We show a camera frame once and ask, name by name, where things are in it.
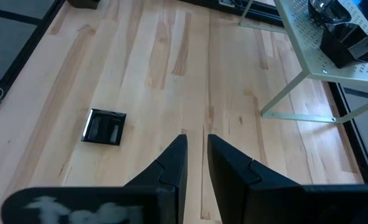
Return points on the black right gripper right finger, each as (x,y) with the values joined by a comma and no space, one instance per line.
(233,186)

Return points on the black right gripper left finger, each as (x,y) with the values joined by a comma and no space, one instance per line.
(168,186)

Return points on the small black square plate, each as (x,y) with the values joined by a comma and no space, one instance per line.
(104,127)

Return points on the dark conical bowl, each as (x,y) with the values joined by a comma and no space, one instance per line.
(358,39)

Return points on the black glossy rounded plate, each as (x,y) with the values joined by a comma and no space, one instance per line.
(330,12)

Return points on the white perforated dish rack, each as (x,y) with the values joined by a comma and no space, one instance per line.
(299,40)

